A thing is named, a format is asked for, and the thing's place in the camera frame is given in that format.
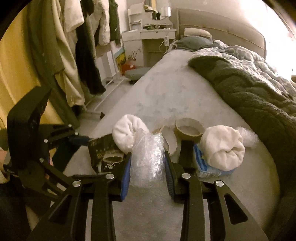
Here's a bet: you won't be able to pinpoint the beige pillow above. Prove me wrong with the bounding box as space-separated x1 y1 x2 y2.
184 28 212 38

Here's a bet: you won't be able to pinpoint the beige hanging coat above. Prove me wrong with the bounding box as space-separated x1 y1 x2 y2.
51 1 85 108

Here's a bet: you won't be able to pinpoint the white clothes rack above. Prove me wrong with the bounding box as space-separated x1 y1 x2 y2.
83 41 124 116

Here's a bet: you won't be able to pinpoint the grey patterned duvet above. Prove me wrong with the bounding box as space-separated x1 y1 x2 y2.
188 40 295 99

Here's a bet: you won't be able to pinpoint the white vanity desk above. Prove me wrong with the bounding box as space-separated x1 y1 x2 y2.
122 1 177 67

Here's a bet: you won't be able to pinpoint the grey cushioned stool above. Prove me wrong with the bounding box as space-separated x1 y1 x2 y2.
125 67 151 84

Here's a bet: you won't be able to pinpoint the olive hanging jacket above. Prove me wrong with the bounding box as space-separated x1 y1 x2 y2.
27 1 79 128

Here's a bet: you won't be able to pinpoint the grey pillow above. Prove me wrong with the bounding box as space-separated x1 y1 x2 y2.
172 36 213 52

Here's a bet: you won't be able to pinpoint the black hanging garment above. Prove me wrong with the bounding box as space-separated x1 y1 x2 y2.
75 1 106 95

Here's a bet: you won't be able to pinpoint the black snack packet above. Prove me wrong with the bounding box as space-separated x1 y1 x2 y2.
88 133 126 174

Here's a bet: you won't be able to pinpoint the colourful picture frame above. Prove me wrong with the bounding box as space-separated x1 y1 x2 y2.
114 47 126 75

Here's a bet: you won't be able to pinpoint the dark grey fleece blanket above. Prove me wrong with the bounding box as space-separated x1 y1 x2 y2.
188 56 295 186

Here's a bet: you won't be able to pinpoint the grey bed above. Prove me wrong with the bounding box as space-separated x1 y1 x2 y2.
62 7 282 241

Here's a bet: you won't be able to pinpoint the brown tape roll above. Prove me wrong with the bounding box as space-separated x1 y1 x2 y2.
174 118 205 143

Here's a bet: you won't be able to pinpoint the white charger with cable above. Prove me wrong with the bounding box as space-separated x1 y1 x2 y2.
159 36 170 53

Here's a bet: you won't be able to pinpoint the yellow curtain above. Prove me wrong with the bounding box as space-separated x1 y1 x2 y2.
0 6 58 149

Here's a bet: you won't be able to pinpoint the blue white tissue pack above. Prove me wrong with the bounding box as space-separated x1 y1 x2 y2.
193 144 234 178

